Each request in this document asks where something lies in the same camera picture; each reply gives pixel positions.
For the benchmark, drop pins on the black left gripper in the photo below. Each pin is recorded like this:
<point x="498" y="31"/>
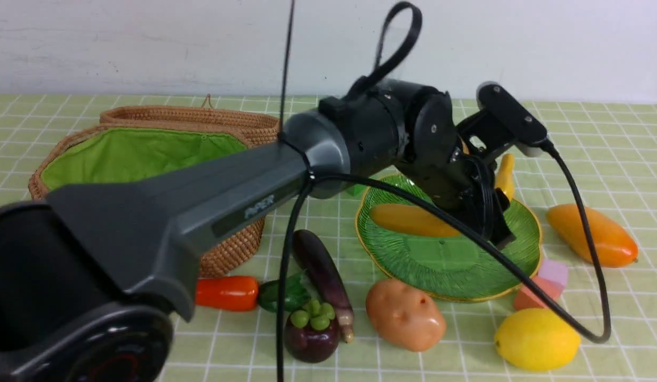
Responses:
<point x="458" y="176"/>

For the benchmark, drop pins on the yellow toy banana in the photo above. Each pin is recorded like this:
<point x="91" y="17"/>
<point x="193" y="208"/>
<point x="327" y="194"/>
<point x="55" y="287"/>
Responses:
<point x="413" y="220"/>

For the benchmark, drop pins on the yellow toy lemon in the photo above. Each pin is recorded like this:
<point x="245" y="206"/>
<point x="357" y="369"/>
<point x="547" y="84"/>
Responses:
<point x="536" y="340"/>

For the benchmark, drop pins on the orange toy mango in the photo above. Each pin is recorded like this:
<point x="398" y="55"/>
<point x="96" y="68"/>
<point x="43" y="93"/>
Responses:
<point x="615" y="247"/>

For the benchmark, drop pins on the brown toy potato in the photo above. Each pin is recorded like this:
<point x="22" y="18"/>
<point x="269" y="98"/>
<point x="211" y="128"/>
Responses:
<point x="404" y="316"/>

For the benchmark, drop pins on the purple toy eggplant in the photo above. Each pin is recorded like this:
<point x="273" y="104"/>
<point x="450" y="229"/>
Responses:
<point x="312" y="256"/>

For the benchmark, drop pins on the dark purple toy mangosteen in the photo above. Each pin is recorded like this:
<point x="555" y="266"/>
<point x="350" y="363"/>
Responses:
<point x="311" y="333"/>

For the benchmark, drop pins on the red toy chili pepper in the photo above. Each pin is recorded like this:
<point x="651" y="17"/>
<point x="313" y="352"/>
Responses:
<point x="243" y="293"/>

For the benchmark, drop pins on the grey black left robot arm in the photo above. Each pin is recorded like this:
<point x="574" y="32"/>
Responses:
<point x="89" y="276"/>

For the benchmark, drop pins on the green glass leaf plate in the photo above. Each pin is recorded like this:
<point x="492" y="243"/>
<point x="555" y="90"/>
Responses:
<point x="452" y="268"/>

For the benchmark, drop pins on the pink foam cube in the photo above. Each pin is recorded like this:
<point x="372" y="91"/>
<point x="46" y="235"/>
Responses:
<point x="526" y="299"/>

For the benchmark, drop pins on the lilac foam cube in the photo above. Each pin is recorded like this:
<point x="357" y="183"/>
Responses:
<point x="555" y="272"/>

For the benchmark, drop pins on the green checkered tablecloth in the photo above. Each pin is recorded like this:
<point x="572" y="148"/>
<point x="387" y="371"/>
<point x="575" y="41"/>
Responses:
<point x="611" y="148"/>

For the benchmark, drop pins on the green foam cube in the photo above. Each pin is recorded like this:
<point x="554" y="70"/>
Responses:
<point x="355" y="190"/>

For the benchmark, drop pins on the woven wicker basket lid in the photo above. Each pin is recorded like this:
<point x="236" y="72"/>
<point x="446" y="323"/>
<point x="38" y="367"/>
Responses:
<point x="250" y="128"/>

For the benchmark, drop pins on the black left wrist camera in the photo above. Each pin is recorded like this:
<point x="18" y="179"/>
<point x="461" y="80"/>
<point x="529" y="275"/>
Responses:
<point x="511" y="119"/>

